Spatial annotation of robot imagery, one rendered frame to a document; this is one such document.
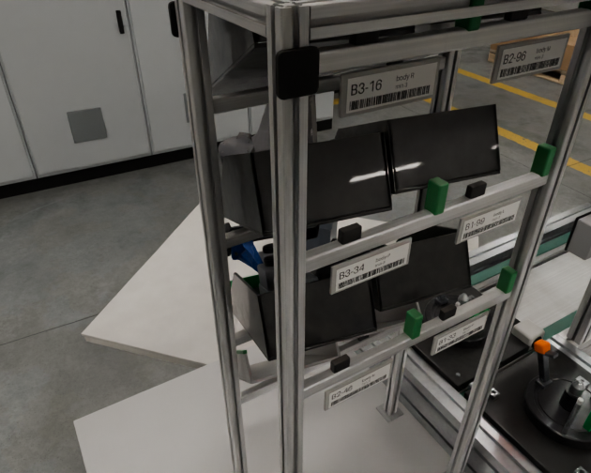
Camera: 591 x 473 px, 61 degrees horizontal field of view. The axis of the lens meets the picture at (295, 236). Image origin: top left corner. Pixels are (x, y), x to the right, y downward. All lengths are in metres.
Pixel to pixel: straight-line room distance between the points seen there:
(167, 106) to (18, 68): 0.96
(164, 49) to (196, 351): 2.83
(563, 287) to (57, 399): 1.92
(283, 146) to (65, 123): 3.46
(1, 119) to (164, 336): 2.70
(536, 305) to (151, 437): 0.90
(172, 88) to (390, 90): 3.49
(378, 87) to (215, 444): 0.80
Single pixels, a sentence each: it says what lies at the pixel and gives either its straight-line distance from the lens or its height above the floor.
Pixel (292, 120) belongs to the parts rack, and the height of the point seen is 1.59.
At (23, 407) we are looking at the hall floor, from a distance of 2.41.
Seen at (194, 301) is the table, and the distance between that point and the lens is 1.31.
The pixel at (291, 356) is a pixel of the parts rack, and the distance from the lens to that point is 0.46.
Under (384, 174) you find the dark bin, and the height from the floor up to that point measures 1.50.
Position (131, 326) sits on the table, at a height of 0.86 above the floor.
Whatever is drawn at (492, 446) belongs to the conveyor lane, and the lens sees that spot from 0.96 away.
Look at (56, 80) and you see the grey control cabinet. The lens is 3.68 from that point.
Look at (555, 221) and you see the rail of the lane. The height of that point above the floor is 0.96.
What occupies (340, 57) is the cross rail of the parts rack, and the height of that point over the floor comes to 1.63.
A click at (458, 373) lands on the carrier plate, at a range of 1.02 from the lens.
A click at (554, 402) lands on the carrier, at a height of 0.99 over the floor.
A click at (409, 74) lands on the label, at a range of 0.38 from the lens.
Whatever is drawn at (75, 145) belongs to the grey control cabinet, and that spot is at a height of 0.29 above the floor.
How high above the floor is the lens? 1.71
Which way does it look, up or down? 34 degrees down
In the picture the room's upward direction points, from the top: straight up
